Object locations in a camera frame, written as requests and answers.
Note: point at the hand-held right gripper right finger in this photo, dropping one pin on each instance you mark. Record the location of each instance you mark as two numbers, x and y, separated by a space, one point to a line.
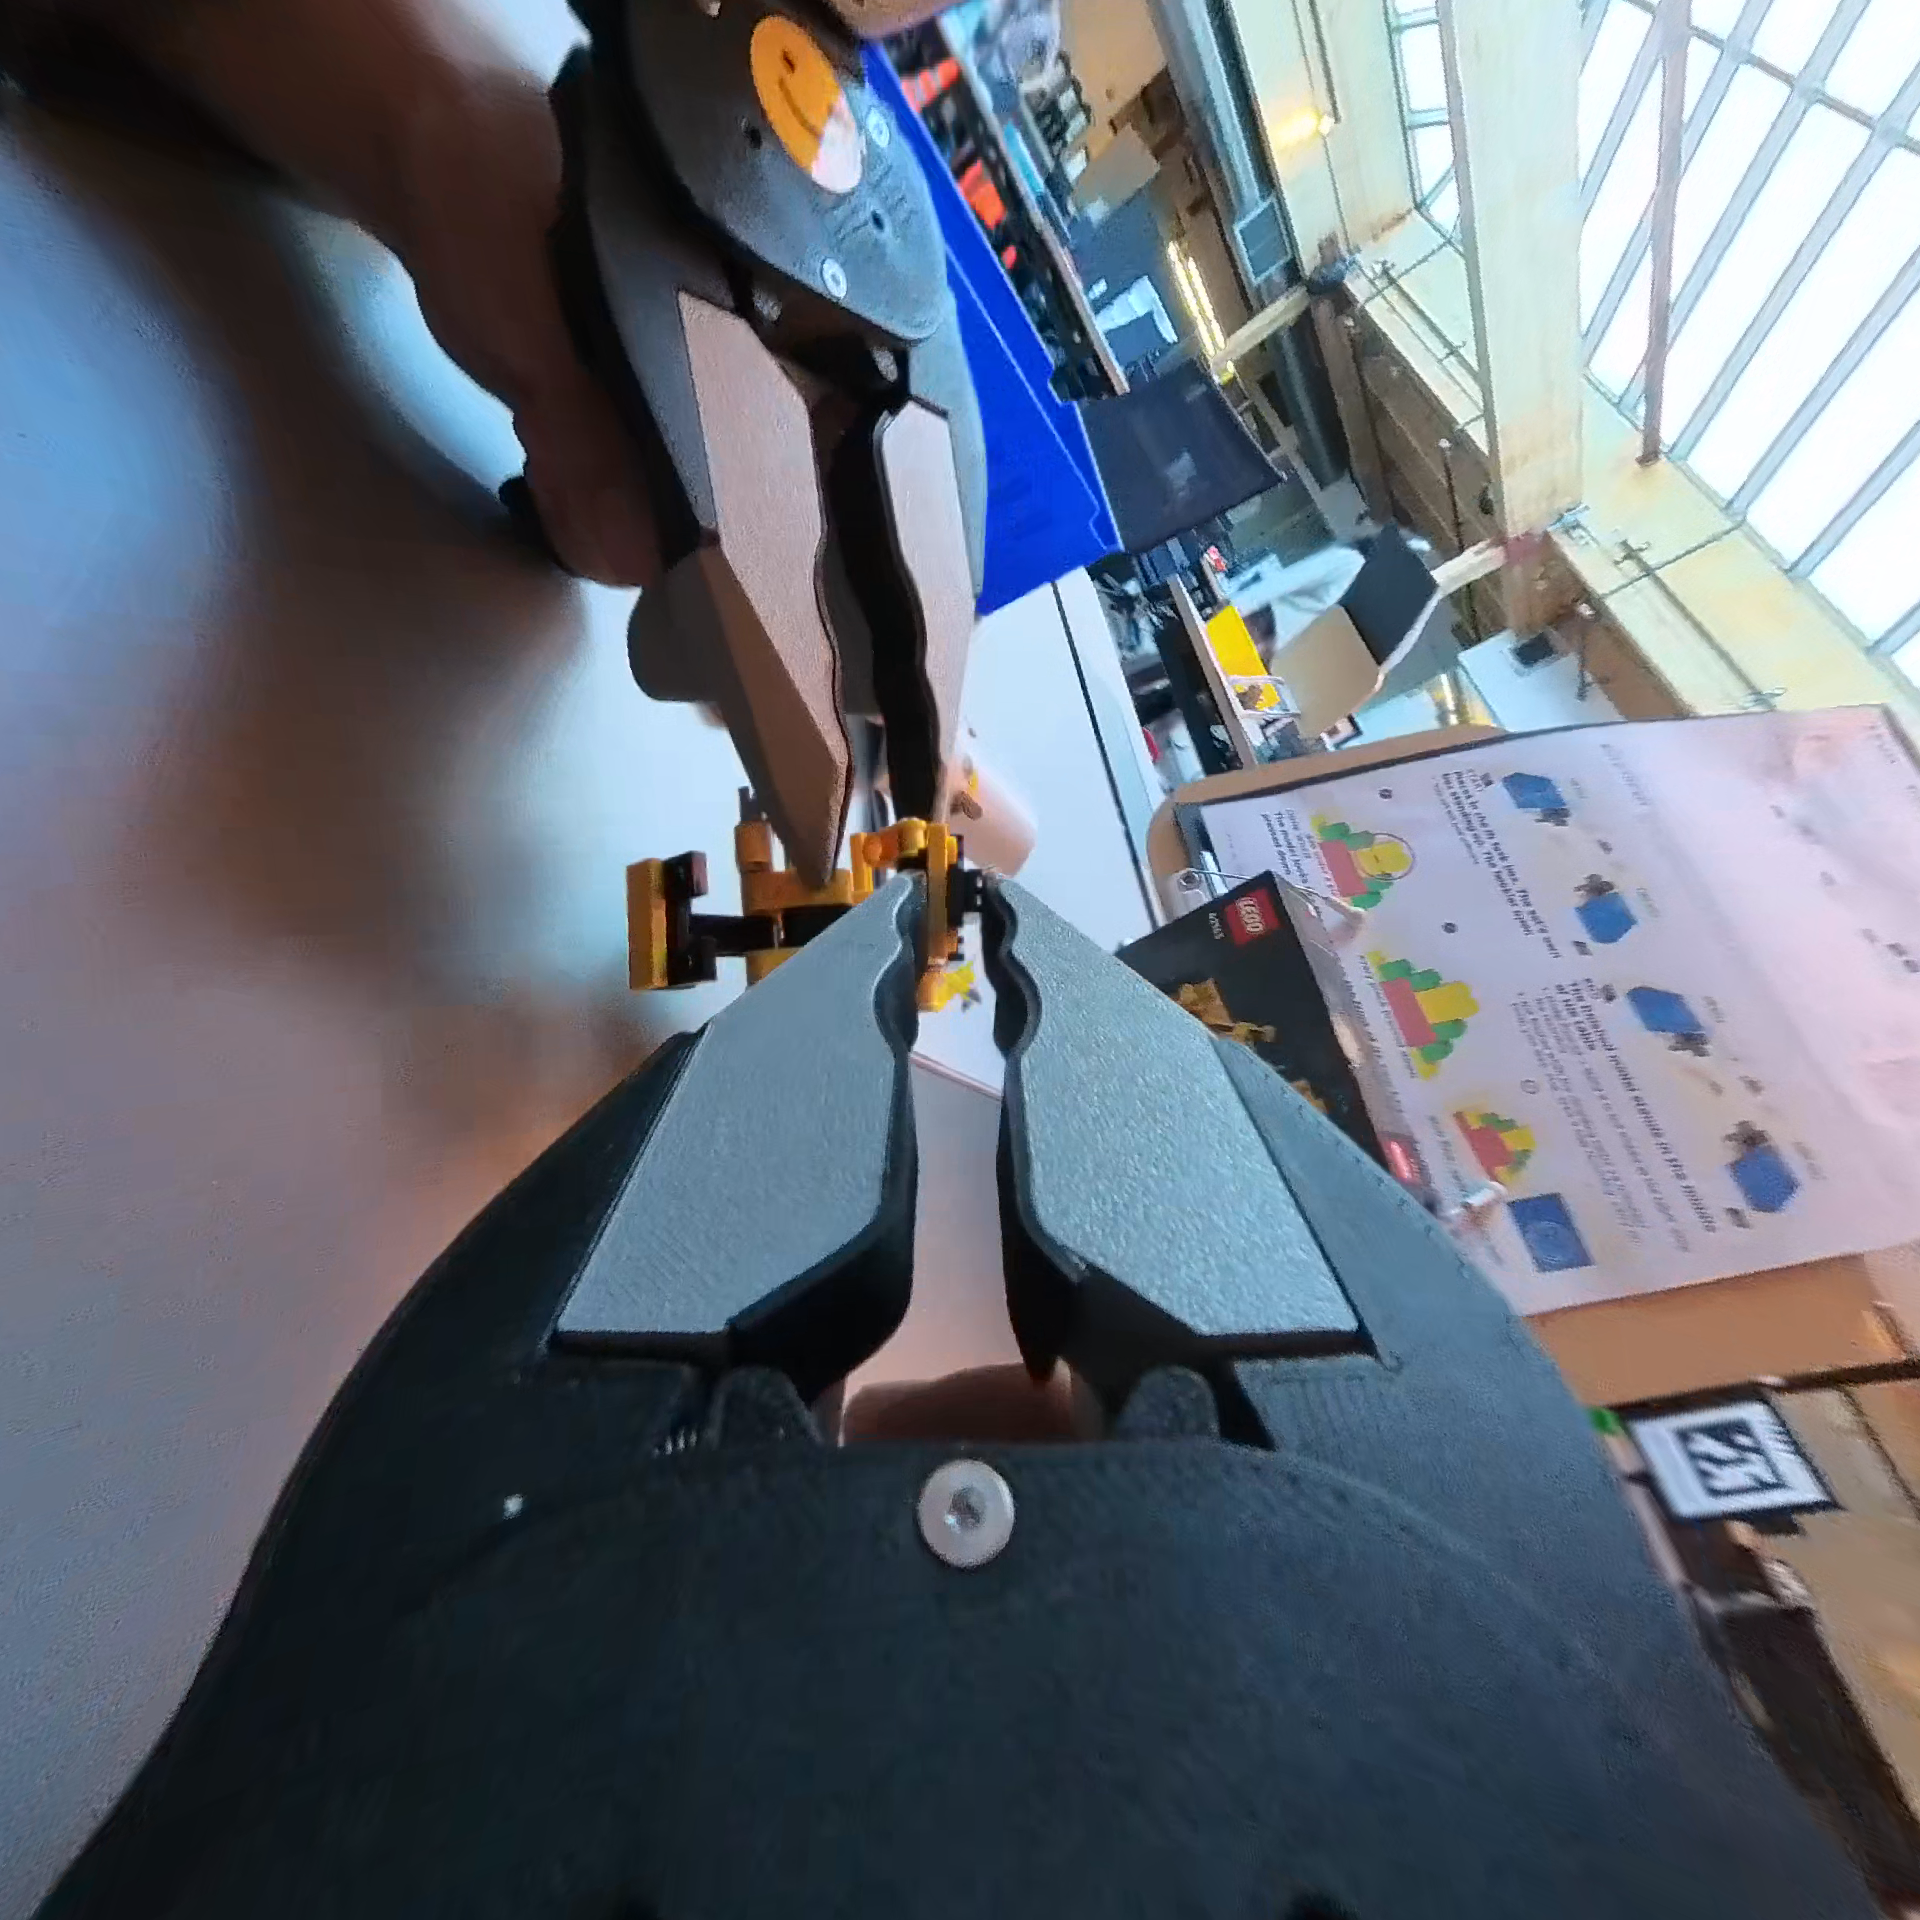
1170 1185

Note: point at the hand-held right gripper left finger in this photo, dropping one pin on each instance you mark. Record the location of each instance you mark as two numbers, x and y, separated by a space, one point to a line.
749 1169

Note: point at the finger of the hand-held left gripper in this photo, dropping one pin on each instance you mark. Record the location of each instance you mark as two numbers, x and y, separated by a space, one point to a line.
764 569
936 569

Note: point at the yellow black lego model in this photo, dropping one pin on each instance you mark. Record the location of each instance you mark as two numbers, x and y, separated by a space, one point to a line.
703 922

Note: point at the person's left forearm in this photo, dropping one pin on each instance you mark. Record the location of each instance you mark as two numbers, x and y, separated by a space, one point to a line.
225 73

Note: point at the black lego set box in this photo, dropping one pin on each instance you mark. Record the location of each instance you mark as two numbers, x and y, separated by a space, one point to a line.
1244 975

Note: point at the person's left hand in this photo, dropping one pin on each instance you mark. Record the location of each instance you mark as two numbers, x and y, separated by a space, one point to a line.
524 376

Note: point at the blue plastic bin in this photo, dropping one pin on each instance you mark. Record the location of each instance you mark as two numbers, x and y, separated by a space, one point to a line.
1034 452

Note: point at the yellow plastic bin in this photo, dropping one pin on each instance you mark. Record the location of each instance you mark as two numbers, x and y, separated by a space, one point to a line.
1237 662

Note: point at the printed instruction sheet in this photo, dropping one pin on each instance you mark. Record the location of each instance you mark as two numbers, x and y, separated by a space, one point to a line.
1650 975

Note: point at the black white marker tag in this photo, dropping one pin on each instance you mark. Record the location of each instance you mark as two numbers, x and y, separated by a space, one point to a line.
1726 1463

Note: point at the pale wooden column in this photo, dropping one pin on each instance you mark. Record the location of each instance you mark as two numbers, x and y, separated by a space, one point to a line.
1515 300

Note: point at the large glass skylight window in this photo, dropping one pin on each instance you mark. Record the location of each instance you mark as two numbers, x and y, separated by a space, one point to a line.
1726 226

